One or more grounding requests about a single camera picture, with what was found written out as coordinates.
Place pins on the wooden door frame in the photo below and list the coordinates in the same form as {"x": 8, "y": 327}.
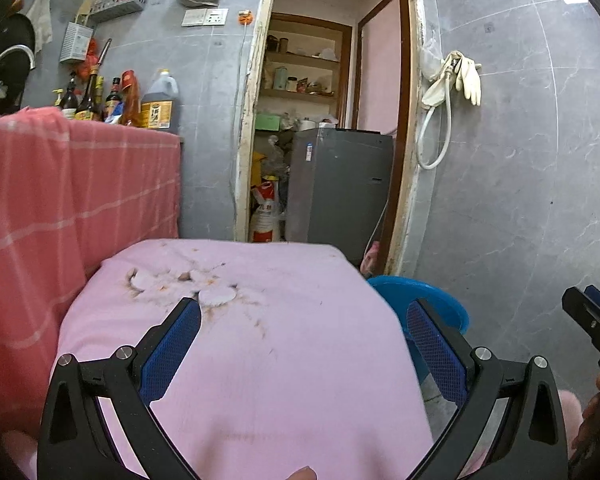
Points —
{"x": 245, "y": 160}

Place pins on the person's leg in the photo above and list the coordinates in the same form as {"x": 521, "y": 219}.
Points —
{"x": 17, "y": 455}
{"x": 572, "y": 410}

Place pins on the beige hanging cloth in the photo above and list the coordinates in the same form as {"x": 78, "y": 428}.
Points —
{"x": 40, "y": 15}

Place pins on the grey washing machine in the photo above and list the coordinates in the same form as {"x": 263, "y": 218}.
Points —
{"x": 340, "y": 195}

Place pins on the blue plastic bucket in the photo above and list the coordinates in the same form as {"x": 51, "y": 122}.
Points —
{"x": 432, "y": 287}

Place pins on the steel sharpening rod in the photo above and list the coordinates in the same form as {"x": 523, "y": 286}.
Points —
{"x": 104, "y": 52}

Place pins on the chrome faucet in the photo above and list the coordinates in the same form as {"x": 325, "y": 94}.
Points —
{"x": 10, "y": 48}

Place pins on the wooden shelf unit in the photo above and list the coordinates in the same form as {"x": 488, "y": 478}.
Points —
{"x": 300, "y": 94}

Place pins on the large cooking oil jug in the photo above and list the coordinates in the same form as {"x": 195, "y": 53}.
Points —
{"x": 157, "y": 105}

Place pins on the person's left leg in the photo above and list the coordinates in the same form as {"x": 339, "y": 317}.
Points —
{"x": 17, "y": 455}

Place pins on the dark sauce bottle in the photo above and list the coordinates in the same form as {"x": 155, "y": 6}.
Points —
{"x": 70, "y": 102}

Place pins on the white perforated utensil holder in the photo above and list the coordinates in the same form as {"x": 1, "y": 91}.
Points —
{"x": 77, "y": 42}

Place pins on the yellow-green bottle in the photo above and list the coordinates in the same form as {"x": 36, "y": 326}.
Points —
{"x": 100, "y": 95}

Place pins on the grey wall rack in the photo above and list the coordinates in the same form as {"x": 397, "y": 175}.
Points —
{"x": 120, "y": 6}

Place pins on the red-capped dark bottle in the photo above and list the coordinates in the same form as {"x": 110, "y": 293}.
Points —
{"x": 113, "y": 102}

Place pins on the red plastic bag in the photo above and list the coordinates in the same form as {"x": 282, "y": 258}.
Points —
{"x": 91, "y": 60}

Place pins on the green box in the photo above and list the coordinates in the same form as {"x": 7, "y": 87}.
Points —
{"x": 267, "y": 121}

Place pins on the cream rubber glove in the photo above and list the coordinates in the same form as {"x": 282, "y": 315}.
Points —
{"x": 472, "y": 80}

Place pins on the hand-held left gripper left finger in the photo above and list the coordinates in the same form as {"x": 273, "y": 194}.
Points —
{"x": 172, "y": 350}

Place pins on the black wok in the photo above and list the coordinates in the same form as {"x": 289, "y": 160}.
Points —
{"x": 5, "y": 40}

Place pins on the white wall switch socket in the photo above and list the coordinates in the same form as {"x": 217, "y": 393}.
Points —
{"x": 205, "y": 16}

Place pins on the white and red sack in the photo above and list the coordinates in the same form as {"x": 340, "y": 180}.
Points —
{"x": 265, "y": 215}

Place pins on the wooden spatula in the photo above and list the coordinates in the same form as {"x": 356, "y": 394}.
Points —
{"x": 86, "y": 5}

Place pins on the person's right hand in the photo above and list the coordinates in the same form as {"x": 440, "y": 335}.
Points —
{"x": 589, "y": 412}

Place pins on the pink object by door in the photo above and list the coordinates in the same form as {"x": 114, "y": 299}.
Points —
{"x": 370, "y": 260}

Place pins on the clear wall plastic bag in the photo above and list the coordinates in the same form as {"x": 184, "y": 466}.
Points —
{"x": 430, "y": 62}

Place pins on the pink blanket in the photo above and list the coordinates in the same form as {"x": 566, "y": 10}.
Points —
{"x": 290, "y": 360}

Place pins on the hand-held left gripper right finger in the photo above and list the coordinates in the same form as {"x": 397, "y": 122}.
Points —
{"x": 437, "y": 355}

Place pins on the person's left hand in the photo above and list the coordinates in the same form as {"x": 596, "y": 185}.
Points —
{"x": 302, "y": 474}

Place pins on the yellow plastic object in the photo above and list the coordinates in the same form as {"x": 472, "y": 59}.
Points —
{"x": 257, "y": 167}

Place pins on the white eggshell piece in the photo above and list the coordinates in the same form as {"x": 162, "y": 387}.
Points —
{"x": 141, "y": 281}
{"x": 215, "y": 295}

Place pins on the crumpled plastic bags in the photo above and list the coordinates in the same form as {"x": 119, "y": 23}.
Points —
{"x": 280, "y": 155}

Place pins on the brown peel scrap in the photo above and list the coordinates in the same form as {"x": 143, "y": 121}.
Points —
{"x": 182, "y": 276}

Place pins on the red checked cloth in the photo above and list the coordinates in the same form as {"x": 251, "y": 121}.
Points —
{"x": 55, "y": 200}

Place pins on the tall soy sauce bottle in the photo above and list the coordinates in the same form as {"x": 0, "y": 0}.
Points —
{"x": 89, "y": 105}

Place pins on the orange wall hook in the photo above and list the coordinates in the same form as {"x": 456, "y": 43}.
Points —
{"x": 245, "y": 17}

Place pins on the small lidded jar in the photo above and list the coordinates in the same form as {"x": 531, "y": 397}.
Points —
{"x": 292, "y": 84}

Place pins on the person's right leg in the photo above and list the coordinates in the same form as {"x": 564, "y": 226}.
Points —
{"x": 572, "y": 410}

